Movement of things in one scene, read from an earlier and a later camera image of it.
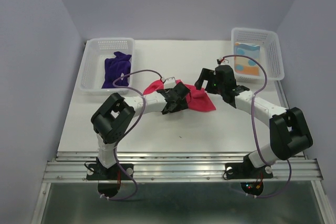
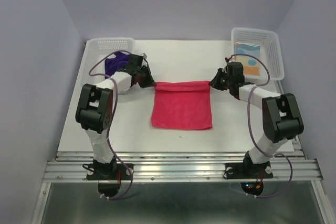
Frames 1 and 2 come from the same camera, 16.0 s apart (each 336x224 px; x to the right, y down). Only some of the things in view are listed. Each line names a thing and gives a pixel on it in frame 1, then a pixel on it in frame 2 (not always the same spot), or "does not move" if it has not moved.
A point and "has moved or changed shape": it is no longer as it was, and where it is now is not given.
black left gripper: x=180 y=105 → x=149 y=82
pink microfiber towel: x=198 y=100 has moved or changed shape
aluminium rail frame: x=183 y=167 does not move
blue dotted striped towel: x=244 y=64 does not move
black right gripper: x=208 y=74 → x=214 y=82
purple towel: x=115 y=67 does not move
